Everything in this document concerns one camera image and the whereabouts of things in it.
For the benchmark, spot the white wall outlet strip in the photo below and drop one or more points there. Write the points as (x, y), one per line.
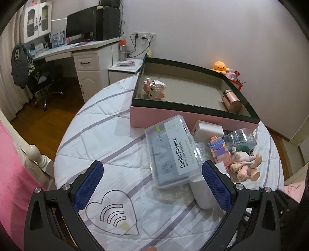
(146, 37)

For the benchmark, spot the red toy box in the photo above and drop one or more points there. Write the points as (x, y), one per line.
(237, 83)

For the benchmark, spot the black speaker box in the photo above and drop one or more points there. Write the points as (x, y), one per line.
(113, 3)

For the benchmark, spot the white computer desk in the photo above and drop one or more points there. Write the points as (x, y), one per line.
(89, 65)

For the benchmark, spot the pink block animal figure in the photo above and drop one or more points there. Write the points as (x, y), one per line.
(154, 88)

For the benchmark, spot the small doll figurine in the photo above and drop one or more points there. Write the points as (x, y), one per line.
(243, 166)

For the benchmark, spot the rose gold metal canister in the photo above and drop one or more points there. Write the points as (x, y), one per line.
(231, 101)

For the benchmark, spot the blue and white boxes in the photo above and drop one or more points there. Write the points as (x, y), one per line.
(58, 38)

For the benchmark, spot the clear round container teal base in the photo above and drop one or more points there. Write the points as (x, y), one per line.
(241, 140)

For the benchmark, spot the cream bed frame post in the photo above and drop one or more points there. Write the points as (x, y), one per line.
(33, 152)

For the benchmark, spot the black computer tower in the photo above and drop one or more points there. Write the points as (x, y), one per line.
(108, 24)

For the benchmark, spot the white hutch cabinet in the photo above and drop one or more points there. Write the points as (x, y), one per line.
(37, 19)

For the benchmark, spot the white power adapter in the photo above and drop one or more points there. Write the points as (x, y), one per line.
(207, 129)

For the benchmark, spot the grey patterned jacket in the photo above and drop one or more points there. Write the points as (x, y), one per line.
(20, 65)

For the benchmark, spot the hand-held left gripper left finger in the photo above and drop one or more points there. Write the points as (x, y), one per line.
(88, 185)

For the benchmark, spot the black computer monitor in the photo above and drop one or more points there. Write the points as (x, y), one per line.
(80, 23)

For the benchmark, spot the white nightstand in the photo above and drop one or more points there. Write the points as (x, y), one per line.
(123, 71)

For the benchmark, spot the pink storage box dark rim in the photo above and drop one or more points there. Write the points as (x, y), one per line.
(169, 118)

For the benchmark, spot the black office chair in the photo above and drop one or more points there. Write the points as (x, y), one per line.
(45, 82)

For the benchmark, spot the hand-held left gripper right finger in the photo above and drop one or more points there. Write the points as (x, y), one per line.
(217, 185)

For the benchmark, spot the pastel building block model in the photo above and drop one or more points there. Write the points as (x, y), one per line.
(218, 152)

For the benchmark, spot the white cylinder bottle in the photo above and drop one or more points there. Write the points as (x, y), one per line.
(202, 195)

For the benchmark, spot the pink blanket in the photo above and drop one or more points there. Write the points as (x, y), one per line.
(14, 181)

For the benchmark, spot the orange octopus plush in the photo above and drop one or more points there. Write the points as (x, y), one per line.
(220, 67)

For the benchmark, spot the water bottle orange lid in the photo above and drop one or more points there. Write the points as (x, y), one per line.
(122, 50)

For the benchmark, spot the yellow snack bag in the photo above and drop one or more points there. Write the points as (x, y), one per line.
(149, 52)

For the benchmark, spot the small purple plush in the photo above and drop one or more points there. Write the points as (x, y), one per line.
(229, 73)

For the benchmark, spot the clear plastic bag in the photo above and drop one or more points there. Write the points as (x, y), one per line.
(201, 150)

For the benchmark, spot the clear dental flosser box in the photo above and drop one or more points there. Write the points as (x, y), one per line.
(169, 152)

